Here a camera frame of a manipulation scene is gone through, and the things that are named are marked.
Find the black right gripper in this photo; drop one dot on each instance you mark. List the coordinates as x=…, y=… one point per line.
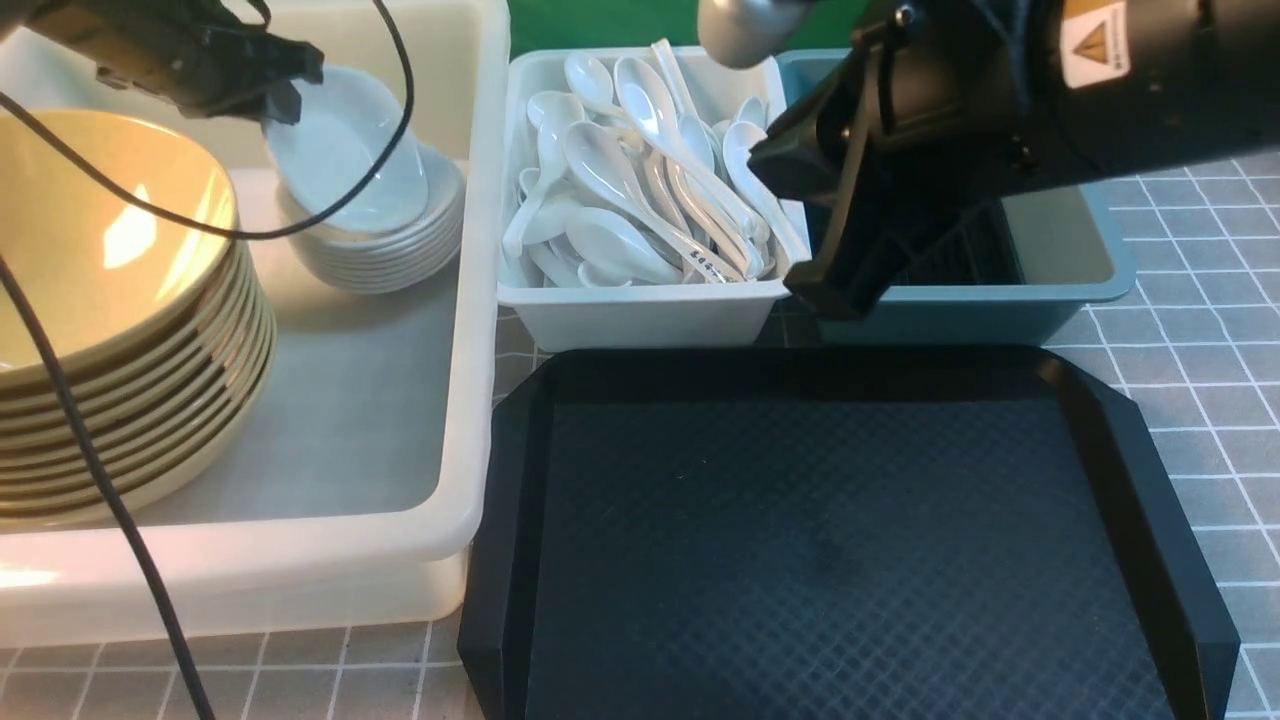
x=932, y=116

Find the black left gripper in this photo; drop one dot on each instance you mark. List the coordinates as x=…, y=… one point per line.
x=198, y=56

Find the white square sauce dish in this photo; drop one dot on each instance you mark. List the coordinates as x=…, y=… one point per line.
x=345, y=123

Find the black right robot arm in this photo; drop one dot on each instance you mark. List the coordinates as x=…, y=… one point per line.
x=1135, y=86

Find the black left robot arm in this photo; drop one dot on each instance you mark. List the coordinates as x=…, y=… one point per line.
x=198, y=56

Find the bundle of black chopsticks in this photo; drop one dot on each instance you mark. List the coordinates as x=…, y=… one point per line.
x=978, y=253

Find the teal chopstick bin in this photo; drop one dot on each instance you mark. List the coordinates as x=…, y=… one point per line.
x=1071, y=252

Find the stack of white sauce dishes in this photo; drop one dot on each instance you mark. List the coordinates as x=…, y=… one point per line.
x=368, y=265

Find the white spoon bin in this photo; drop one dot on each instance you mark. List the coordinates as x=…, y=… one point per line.
x=640, y=310

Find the stack of yellow-green bowls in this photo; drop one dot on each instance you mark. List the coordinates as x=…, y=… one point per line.
x=165, y=333

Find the pile of white soup spoons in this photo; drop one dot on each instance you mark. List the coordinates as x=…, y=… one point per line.
x=630, y=190

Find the green fabric backdrop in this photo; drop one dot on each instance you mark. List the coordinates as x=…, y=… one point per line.
x=539, y=25

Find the grey checked table mat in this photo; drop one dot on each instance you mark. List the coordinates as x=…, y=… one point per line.
x=1195, y=343

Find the black plastic serving tray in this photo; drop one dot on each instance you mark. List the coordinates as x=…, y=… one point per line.
x=835, y=533

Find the large white plastic tub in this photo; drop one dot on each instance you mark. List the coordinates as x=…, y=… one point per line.
x=355, y=486

